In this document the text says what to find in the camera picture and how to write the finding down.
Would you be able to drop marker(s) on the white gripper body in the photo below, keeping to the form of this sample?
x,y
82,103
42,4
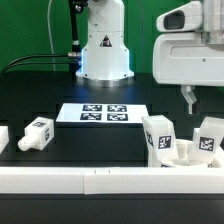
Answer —
x,y
190,50

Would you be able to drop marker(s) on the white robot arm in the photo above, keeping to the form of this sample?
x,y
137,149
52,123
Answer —
x,y
105,59

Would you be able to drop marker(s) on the white front fence bar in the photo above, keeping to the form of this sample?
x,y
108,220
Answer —
x,y
45,180

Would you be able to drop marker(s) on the white marker sheet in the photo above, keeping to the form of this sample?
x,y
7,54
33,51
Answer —
x,y
102,113

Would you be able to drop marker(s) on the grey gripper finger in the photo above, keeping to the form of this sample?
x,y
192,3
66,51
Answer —
x,y
188,94

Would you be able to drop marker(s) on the white left fence bar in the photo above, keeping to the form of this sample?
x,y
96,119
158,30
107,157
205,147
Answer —
x,y
4,137

